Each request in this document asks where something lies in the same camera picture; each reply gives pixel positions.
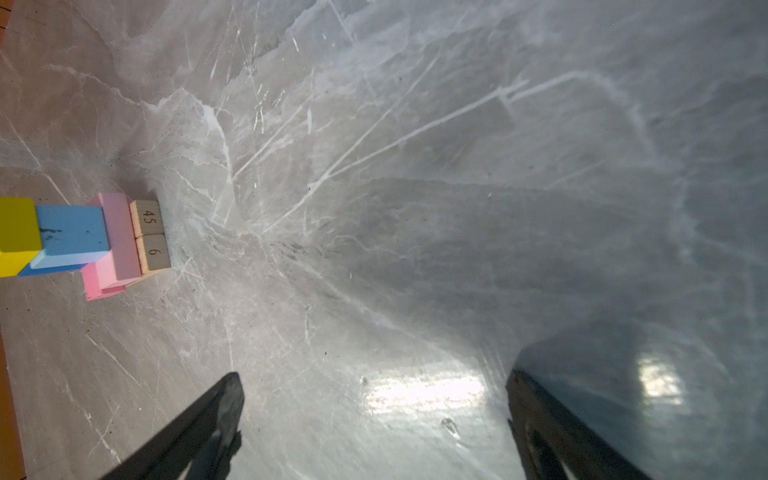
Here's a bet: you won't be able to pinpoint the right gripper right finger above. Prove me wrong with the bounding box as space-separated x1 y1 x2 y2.
506 369 648 479

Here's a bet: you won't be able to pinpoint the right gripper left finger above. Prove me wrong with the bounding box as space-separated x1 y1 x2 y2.
104 372 245 479

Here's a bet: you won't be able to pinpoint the dark pink rectangular block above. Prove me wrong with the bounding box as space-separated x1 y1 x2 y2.
81 263 126 301

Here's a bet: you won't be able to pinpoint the engraved wooden plank block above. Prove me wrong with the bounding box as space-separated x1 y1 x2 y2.
136 234 171 277

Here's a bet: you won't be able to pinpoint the light pink rectangular block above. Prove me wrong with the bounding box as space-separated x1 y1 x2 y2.
89 192 142 288

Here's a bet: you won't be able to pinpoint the plain wooden plank block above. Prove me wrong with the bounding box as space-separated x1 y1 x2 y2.
129 200 164 238

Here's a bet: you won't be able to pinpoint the dark blue cube block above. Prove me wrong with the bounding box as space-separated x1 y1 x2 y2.
18 264 84 277

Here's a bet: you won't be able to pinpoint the light blue cube block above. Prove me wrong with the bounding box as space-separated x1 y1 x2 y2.
29 205 110 270

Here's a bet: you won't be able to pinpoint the yellow rectangular block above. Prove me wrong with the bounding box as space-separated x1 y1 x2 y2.
0 197 42 278

